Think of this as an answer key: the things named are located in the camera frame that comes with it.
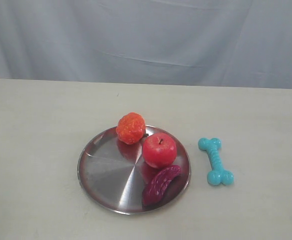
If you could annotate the red apple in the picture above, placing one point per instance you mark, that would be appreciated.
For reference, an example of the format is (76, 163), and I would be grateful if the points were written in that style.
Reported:
(159, 150)

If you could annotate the round stainless steel plate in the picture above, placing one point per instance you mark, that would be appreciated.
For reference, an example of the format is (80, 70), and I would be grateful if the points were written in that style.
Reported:
(114, 174)

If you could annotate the orange bumpy ball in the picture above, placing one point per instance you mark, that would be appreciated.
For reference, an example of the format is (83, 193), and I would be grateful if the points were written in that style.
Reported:
(131, 128)

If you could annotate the purple toy sweet potato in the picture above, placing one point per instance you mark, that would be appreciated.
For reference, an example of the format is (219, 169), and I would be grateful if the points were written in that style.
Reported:
(154, 191)

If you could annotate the white backdrop cloth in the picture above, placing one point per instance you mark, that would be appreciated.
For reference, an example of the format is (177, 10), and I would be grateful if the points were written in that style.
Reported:
(234, 43)

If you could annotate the teal toy bone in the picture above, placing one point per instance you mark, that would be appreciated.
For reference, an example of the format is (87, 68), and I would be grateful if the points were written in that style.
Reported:
(218, 175)

